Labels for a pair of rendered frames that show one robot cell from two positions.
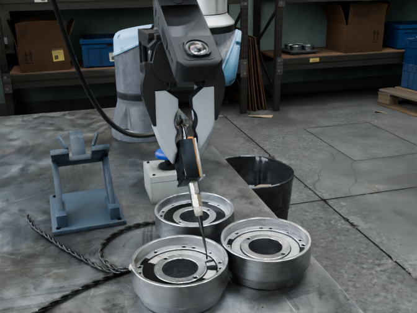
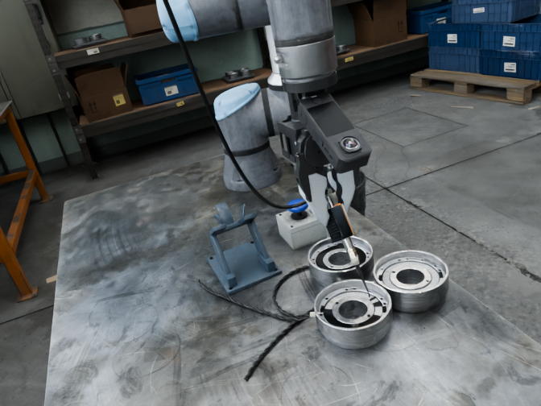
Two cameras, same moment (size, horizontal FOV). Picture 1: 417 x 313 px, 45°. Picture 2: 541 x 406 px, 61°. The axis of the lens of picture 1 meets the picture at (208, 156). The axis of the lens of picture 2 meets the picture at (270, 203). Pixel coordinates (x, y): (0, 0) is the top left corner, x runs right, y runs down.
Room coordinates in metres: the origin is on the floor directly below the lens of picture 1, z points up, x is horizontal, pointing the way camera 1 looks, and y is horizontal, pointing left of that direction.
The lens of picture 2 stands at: (-0.02, 0.12, 1.26)
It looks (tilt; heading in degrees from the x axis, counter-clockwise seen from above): 26 degrees down; 359
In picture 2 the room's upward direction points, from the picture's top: 11 degrees counter-clockwise
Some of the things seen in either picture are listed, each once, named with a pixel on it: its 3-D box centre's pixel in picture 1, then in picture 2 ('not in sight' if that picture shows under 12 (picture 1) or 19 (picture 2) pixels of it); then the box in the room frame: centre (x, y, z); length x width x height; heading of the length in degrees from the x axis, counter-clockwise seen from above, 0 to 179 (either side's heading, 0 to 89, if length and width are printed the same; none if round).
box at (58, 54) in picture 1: (43, 43); (103, 91); (3.98, 1.27, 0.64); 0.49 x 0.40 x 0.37; 110
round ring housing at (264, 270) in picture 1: (265, 252); (410, 281); (0.52, -0.07, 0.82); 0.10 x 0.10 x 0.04
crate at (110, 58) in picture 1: (114, 49); (167, 84); (4.14, 0.75, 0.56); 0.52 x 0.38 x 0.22; 102
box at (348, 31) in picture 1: (354, 25); (378, 19); (4.71, -1.34, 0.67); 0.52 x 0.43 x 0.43; 105
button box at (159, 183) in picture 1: (168, 177); (299, 224); (0.75, 0.06, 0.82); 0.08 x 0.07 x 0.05; 15
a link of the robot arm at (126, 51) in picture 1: (145, 56); (243, 115); (1.07, 0.13, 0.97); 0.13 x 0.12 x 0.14; 87
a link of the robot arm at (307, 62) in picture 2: not in sight; (304, 60); (0.58, 0.04, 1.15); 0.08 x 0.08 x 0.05
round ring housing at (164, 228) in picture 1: (194, 221); (340, 263); (0.60, 0.02, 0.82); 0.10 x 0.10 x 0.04
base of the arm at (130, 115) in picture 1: (144, 110); (249, 160); (1.07, 0.14, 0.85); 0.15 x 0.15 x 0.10
